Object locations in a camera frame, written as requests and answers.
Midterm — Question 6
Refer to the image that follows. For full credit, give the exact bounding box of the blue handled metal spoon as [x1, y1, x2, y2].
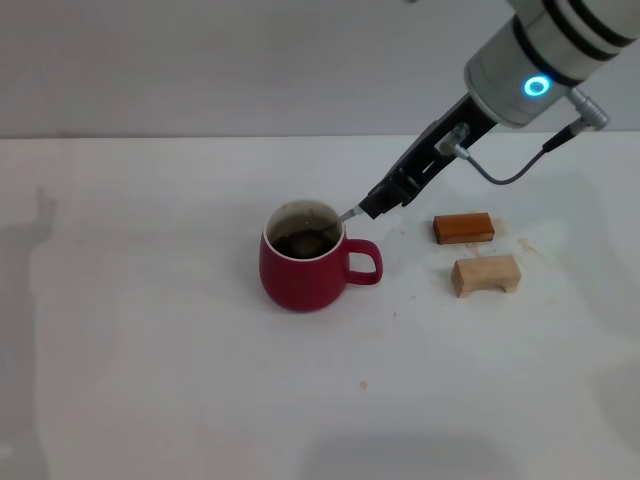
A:
[299, 204, 363, 247]

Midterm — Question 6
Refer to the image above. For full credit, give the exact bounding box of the light arched wooden block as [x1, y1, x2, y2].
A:
[450, 253, 522, 299]

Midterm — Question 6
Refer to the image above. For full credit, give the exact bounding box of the red ceramic coffee cup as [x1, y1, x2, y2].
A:
[258, 199, 384, 314]

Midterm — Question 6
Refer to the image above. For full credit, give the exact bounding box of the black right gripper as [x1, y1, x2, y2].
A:
[358, 92, 499, 220]

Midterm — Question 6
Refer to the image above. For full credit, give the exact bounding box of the dark orange wooden block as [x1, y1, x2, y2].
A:
[432, 212, 496, 246]

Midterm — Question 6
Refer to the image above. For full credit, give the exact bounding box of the grey right gripper cable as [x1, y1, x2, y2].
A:
[434, 87, 612, 187]

